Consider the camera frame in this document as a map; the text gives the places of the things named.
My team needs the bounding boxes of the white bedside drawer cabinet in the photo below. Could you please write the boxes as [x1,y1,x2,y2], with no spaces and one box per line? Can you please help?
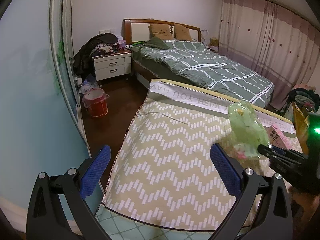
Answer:
[93,50,132,81]

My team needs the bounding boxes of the brown pillow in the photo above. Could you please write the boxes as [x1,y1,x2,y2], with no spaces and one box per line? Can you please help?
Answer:
[174,23,193,41]
[149,23,174,40]

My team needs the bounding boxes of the green plastic bag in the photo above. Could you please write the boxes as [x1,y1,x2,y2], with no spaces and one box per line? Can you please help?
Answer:
[228,101,270,159]

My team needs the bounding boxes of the pile of clothes on desk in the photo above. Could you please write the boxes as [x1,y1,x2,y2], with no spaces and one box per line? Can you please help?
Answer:
[286,84,319,113]

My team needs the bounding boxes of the red bucket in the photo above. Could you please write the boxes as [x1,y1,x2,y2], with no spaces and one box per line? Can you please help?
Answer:
[82,88,110,118]

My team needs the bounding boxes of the teal quilted mattress cover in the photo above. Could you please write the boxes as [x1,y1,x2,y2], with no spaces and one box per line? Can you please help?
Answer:
[95,205,213,240]

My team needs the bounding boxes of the brown left pillow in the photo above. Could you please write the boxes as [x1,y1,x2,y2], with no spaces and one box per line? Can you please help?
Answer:
[149,23,174,40]

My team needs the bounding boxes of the pink white curtain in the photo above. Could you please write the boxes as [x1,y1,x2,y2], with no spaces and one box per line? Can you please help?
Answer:
[219,0,319,109]

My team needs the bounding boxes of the green checked quilt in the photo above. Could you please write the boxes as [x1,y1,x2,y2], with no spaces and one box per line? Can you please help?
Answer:
[131,38,274,108]

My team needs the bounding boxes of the orange wooden desk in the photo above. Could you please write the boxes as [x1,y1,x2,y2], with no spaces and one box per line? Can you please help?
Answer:
[291,102,309,155]

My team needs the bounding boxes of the wooden bed headboard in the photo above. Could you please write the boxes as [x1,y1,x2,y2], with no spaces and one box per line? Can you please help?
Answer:
[122,18,202,46]

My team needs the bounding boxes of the dark clothes on cabinet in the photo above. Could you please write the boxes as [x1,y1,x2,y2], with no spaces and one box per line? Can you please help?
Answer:
[73,33,124,81]

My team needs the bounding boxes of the pink milk carton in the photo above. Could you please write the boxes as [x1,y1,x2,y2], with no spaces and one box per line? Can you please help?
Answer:
[266,124,292,150]

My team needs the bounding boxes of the brown right pillow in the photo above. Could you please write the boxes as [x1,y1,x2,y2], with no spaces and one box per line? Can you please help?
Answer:
[174,23,193,41]

